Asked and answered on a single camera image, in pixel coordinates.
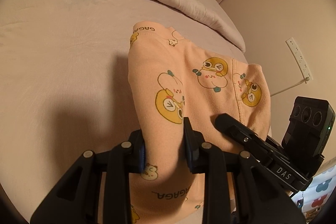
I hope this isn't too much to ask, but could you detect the peach cartoon duck garment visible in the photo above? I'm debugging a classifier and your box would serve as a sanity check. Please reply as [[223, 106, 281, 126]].
[[128, 22, 270, 223]]

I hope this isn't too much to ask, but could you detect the white power strip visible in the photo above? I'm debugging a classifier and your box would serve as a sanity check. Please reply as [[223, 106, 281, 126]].
[[285, 38, 313, 83]]

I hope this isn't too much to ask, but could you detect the pink bed sheet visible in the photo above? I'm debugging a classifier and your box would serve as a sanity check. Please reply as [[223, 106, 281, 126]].
[[1, 0, 245, 219]]

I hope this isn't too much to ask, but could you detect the colorful cloud pattern fabric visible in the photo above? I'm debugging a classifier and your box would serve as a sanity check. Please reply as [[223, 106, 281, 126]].
[[291, 157, 335, 223]]

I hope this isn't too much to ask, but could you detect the black right camera box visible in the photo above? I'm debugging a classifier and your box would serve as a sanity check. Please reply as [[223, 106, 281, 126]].
[[281, 95, 336, 172]]

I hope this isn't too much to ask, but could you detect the white power cable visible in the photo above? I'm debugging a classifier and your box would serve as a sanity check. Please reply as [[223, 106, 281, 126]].
[[270, 77, 310, 97]]

